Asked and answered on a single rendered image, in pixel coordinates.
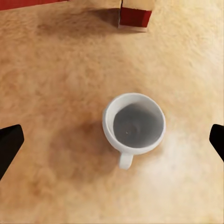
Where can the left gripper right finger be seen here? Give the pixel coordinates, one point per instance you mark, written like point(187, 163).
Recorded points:
point(217, 139)

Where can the water glass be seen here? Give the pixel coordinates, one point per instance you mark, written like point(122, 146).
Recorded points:
point(136, 14)

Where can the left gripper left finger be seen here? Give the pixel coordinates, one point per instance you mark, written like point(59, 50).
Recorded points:
point(11, 140)

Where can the countertop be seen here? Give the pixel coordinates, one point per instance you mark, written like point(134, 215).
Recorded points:
point(61, 63)

